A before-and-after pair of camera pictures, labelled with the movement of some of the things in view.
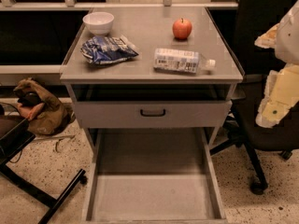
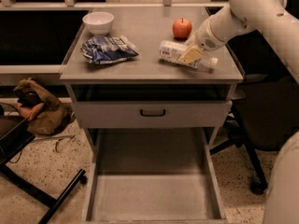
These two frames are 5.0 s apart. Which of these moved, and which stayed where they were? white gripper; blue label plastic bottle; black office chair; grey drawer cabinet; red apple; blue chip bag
Moved: white gripper; blue label plastic bottle
Stayed: blue chip bag; black office chair; grey drawer cabinet; red apple
